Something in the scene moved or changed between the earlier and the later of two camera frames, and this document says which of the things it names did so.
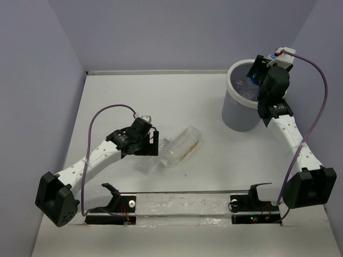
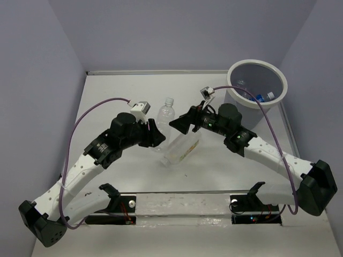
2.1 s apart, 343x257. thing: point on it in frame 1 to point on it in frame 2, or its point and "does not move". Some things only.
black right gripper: x=260 y=63 to x=194 y=115
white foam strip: x=179 y=210 does not move
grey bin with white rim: x=239 y=111 does not move
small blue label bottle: x=254 y=78 to x=259 y=97
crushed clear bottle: x=150 y=164 to x=166 y=115
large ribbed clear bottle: x=184 y=144 does not move
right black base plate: x=247 y=209 does not move
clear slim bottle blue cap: x=250 y=96 to x=240 y=82
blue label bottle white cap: x=245 y=82 to x=259 y=98
